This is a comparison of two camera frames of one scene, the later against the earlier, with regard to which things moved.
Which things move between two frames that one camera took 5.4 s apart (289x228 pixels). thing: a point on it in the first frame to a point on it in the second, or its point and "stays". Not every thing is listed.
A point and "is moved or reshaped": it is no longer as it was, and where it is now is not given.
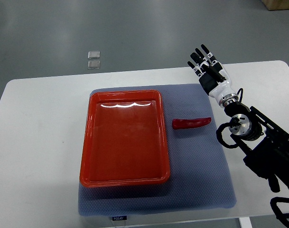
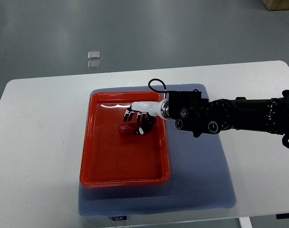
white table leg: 245,222 stays
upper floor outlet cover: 94,54 stays
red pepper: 180,123 is moved or reshaped
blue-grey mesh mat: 200,176 stays
